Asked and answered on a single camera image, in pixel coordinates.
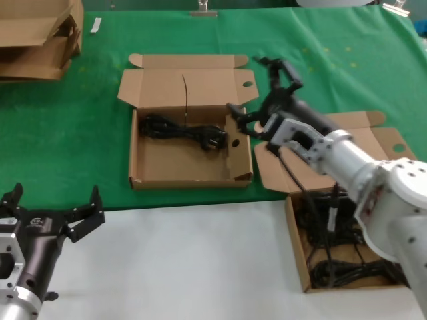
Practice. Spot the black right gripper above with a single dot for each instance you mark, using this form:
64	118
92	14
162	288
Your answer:
293	105

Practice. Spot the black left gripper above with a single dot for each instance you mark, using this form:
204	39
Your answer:
40	233

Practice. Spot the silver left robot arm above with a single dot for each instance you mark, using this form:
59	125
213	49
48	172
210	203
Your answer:
16	306

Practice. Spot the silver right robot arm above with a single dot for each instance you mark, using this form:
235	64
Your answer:
383	186

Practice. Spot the open cardboard box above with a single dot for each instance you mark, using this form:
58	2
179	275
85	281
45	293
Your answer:
297	173

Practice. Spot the open cardboard box torn edge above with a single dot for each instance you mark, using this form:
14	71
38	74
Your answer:
180	166

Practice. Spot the stacked cardboard box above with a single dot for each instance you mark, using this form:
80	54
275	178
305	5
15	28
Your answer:
33	63

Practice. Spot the stacked cardboard box open lid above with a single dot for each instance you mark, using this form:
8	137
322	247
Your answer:
26	26

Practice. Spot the green table cloth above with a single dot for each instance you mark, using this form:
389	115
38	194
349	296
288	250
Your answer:
66	133

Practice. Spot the metal table clamp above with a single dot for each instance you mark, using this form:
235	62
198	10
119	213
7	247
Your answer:
397	8
203	14

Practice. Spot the small white strip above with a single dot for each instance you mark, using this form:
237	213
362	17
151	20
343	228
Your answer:
96	26

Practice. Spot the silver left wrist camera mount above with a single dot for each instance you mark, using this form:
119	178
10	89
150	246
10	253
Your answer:
8	246

